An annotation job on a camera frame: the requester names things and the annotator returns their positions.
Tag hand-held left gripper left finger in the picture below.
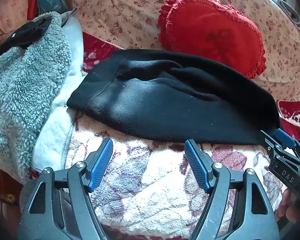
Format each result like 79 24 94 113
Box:
18 138 114 240

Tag small black cloth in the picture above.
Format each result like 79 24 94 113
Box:
0 17 52 67

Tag teal patterned cloth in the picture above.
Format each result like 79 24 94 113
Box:
37 0 68 15

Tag white fleece cloth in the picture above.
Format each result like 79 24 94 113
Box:
31 10 84 173

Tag person's right hand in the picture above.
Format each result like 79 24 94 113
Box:
275 187 300 223

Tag grey fleece garment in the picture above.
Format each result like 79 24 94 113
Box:
0 11 73 184

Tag beige floral quilt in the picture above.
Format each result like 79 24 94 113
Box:
72 0 300 103

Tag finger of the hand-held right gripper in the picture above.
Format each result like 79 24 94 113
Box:
261 129 285 157
275 128 300 155

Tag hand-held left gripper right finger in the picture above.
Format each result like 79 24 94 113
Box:
184 139 280 240

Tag black pants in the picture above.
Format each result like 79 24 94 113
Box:
66 49 283 146

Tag grey folded fabric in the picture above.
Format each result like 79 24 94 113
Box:
262 0 300 25

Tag red heart-shaped frilled pillow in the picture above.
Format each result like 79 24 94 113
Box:
158 0 267 80

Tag red and white plush blanket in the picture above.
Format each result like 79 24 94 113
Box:
27 31 300 240

